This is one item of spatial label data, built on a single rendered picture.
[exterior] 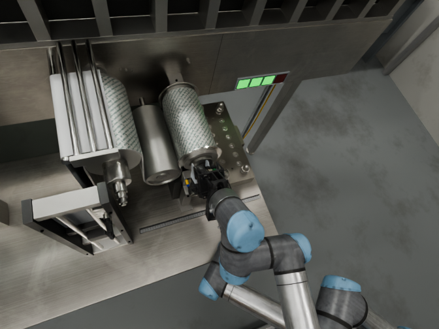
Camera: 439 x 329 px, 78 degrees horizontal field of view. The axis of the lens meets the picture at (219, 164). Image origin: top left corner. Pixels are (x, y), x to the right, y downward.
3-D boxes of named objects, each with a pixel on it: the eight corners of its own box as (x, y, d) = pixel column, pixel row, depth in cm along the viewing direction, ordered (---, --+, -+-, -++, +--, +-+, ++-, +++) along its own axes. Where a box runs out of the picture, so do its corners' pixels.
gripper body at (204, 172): (217, 159, 76) (234, 179, 66) (219, 185, 80) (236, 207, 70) (191, 166, 74) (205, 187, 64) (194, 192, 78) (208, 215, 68)
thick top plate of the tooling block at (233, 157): (217, 191, 113) (219, 186, 108) (189, 113, 127) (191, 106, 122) (251, 182, 118) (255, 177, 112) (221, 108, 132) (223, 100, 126)
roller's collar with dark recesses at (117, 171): (108, 190, 71) (103, 182, 66) (104, 170, 73) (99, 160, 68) (132, 185, 73) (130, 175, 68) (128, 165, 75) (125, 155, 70)
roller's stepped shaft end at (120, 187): (117, 208, 68) (115, 205, 65) (113, 187, 70) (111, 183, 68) (130, 205, 69) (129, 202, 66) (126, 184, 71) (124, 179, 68)
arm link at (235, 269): (268, 282, 64) (274, 247, 59) (223, 291, 61) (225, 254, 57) (256, 258, 71) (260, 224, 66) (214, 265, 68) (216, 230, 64)
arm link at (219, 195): (243, 217, 66) (212, 227, 64) (235, 207, 70) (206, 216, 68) (242, 192, 63) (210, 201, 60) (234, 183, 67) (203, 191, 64)
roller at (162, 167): (146, 188, 93) (144, 175, 82) (130, 126, 102) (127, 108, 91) (179, 180, 96) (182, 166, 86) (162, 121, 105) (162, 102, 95)
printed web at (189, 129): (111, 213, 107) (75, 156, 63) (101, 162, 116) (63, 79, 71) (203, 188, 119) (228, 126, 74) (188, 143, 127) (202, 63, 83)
